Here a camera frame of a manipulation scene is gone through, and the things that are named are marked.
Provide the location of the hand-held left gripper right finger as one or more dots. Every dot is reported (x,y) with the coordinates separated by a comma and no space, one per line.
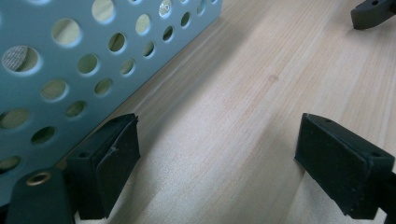
(339,168)

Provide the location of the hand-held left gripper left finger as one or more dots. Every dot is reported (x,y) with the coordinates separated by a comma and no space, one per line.
(106,168)

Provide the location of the light blue perforated metal basket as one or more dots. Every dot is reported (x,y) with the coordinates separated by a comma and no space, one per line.
(62,77)

